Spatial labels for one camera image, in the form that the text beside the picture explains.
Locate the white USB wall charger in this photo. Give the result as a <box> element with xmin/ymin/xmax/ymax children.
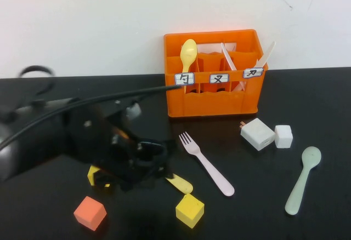
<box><xmin>240</xmin><ymin>118</ymin><xmax>276</xmax><ymax>152</ymax></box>

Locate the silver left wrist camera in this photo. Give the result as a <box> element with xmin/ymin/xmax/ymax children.
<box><xmin>124</xmin><ymin>101</ymin><xmax>142</xmax><ymax>121</ymax></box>

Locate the black looped cable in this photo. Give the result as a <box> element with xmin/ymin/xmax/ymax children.
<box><xmin>18</xmin><ymin>65</ymin><xmax>56</xmax><ymax>96</ymax></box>

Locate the white foam cube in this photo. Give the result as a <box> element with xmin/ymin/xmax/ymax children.
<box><xmin>274</xmin><ymin>124</ymin><xmax>294</xmax><ymax>150</ymax></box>

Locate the yellow plastic knife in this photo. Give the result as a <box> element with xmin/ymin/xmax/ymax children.
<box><xmin>165</xmin><ymin>173</ymin><xmax>194</xmax><ymax>195</ymax></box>

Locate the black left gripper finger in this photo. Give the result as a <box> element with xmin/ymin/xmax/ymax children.
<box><xmin>120</xmin><ymin>165</ymin><xmax>172</xmax><ymax>193</ymax></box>
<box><xmin>138</xmin><ymin>140</ymin><xmax>178</xmax><ymax>169</ymax></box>

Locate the pale green plastic spoon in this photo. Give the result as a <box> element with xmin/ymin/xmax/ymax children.
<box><xmin>284</xmin><ymin>146</ymin><xmax>322</xmax><ymax>216</ymax></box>

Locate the orange plastic cutlery holder crate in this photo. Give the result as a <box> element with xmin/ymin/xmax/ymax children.
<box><xmin>163</xmin><ymin>28</ymin><xmax>269</xmax><ymax>118</ymax></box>

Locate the pink plastic fork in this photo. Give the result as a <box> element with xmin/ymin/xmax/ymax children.
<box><xmin>178</xmin><ymin>132</ymin><xmax>236</xmax><ymax>197</ymax></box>

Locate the yellow foam cube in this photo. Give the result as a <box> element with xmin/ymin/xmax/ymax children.
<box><xmin>175</xmin><ymin>193</ymin><xmax>205</xmax><ymax>229</ymax></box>
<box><xmin>87</xmin><ymin>165</ymin><xmax>111</xmax><ymax>188</ymax></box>

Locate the yellow plastic spoon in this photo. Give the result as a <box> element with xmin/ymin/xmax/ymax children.
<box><xmin>180</xmin><ymin>38</ymin><xmax>198</xmax><ymax>93</ymax></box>

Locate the paper label knife character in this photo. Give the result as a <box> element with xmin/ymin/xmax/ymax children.
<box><xmin>242</xmin><ymin>67</ymin><xmax>264</xmax><ymax>79</ymax></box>

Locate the orange foam cube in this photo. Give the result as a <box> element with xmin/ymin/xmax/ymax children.
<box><xmin>73</xmin><ymin>196</ymin><xmax>107</xmax><ymax>232</ymax></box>

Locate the paper label spoon character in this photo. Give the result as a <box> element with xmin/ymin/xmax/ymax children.
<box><xmin>174</xmin><ymin>72</ymin><xmax>196</xmax><ymax>87</ymax></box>

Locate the paper label fork character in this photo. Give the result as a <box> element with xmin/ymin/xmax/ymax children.
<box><xmin>209</xmin><ymin>73</ymin><xmax>230</xmax><ymax>84</ymax></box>

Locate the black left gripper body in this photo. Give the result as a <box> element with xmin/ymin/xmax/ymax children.
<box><xmin>93</xmin><ymin>111</ymin><xmax>154</xmax><ymax>186</ymax></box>

